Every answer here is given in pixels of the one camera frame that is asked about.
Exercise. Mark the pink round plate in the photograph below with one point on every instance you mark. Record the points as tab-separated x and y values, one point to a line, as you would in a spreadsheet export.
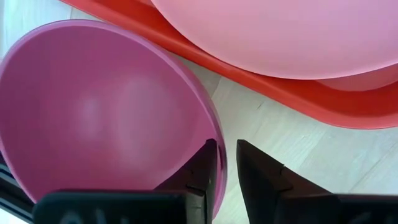
280	37

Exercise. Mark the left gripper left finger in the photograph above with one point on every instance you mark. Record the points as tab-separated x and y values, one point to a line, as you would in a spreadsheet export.
124	208

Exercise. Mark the red plastic tray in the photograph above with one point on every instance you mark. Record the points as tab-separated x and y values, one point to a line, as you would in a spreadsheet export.
280	93

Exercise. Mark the magenta plastic bowl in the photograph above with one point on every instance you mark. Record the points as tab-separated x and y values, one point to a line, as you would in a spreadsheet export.
93	109

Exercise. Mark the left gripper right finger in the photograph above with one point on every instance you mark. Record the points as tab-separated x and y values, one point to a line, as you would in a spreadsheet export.
264	193

